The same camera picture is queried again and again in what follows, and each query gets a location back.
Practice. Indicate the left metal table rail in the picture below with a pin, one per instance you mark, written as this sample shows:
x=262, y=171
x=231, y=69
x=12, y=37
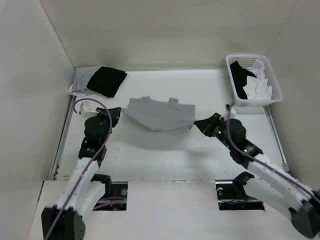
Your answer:
x=56, y=162

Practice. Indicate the folded black tank top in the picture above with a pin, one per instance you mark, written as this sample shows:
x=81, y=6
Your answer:
x=106, y=81

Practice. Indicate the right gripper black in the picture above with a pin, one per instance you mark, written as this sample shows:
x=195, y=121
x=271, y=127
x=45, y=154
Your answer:
x=206, y=125

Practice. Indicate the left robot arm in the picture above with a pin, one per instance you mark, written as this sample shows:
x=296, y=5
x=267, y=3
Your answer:
x=66, y=219

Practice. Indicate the metal table rail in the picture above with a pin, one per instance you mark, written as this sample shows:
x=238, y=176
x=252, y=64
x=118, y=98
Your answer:
x=56, y=162
x=272, y=125

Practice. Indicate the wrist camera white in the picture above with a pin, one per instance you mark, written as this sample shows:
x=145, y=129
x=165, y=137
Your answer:
x=230, y=111
x=86, y=110

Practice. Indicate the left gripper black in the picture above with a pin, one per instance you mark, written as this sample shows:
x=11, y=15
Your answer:
x=115, y=113

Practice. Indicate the black tank top in basket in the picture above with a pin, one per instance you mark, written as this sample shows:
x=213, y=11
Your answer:
x=239, y=76

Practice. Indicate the grey tank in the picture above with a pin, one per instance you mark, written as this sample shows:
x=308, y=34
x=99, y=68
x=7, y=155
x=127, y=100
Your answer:
x=82, y=78
x=160, y=116

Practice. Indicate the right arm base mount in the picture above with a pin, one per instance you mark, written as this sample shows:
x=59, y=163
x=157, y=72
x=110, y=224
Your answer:
x=232, y=198

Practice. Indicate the white tank top in basket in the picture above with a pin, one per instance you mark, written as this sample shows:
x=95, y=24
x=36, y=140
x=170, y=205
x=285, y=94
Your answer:
x=257, y=88

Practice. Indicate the folded white tank top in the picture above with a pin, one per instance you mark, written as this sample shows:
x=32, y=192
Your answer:
x=75, y=93

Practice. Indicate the folded grey tank top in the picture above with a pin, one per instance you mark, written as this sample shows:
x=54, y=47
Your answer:
x=82, y=78

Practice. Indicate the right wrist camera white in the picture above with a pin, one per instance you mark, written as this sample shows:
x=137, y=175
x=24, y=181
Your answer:
x=230, y=111

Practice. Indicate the right metal table rail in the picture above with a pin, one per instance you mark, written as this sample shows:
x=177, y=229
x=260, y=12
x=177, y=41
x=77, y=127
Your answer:
x=272, y=125

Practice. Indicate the white plastic basket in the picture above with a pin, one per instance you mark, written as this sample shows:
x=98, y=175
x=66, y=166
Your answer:
x=245, y=61

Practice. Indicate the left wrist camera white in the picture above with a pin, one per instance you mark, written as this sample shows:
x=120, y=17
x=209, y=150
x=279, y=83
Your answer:
x=86, y=110

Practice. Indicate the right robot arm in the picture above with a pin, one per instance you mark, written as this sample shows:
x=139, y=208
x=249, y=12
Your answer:
x=264, y=180

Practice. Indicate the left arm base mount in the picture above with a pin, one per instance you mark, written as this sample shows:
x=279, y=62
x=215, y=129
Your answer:
x=115, y=199

